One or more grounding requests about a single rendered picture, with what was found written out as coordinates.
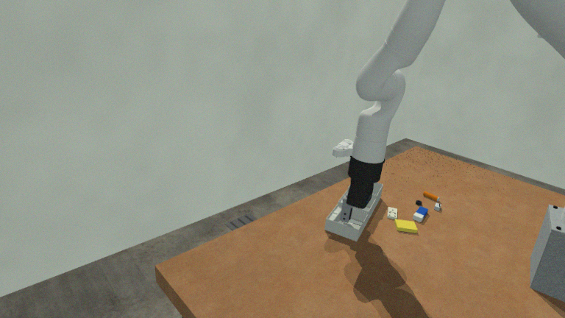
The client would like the white domino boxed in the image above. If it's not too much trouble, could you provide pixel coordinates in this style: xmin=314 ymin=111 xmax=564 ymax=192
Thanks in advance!
xmin=387 ymin=207 xmax=397 ymax=219

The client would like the yellow sticky note pad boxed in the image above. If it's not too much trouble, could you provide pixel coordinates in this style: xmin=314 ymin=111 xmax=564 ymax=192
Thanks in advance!
xmin=394 ymin=219 xmax=417 ymax=233

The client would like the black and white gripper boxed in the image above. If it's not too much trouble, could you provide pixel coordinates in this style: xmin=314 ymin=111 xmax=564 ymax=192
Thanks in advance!
xmin=333 ymin=134 xmax=387 ymax=223

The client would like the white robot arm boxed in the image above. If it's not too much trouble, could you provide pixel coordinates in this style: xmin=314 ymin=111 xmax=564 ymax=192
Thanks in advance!
xmin=356 ymin=0 xmax=565 ymax=142

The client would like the grey rack of three bins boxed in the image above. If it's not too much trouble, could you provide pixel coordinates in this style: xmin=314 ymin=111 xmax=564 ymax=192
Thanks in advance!
xmin=324 ymin=183 xmax=383 ymax=241

